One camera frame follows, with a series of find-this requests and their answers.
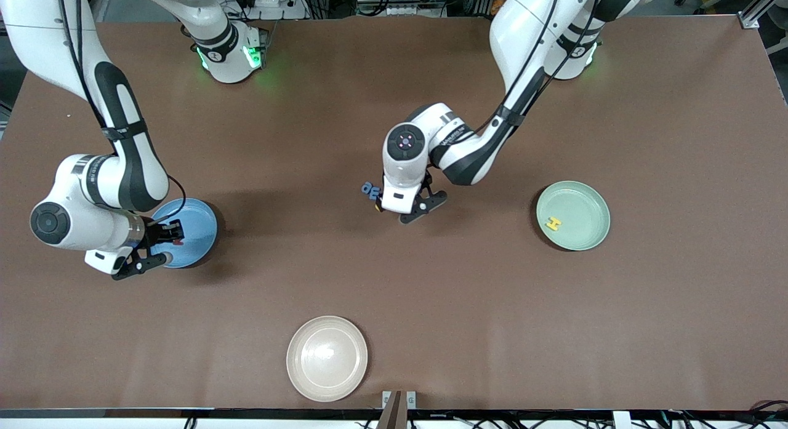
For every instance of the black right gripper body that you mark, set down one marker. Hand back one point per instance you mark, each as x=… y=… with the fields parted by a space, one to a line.
x=155 y=234

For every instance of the dark blue foam letter d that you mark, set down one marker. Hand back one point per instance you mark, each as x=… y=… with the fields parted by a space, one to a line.
x=370 y=185

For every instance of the yellow foam letter H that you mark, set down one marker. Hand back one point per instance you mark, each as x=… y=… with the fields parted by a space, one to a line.
x=554 y=223

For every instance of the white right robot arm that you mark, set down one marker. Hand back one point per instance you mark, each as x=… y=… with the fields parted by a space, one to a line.
x=37 y=23

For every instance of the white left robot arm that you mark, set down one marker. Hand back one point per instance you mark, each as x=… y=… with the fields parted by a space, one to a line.
x=523 y=29

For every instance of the blue round plate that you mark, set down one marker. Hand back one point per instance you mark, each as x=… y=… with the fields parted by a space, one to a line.
x=200 y=232

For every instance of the brown table mat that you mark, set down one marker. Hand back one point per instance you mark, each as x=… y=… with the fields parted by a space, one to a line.
x=431 y=306

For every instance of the pale green round plate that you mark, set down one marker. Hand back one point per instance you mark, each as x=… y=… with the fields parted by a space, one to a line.
x=585 y=220

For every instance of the white ventilated box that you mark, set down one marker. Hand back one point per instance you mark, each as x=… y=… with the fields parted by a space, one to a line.
x=400 y=7

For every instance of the beige round plate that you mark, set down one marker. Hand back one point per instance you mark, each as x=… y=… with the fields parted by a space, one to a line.
x=326 y=358

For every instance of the aluminium frame post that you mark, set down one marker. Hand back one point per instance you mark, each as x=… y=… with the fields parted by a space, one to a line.
x=12 y=16
x=754 y=13

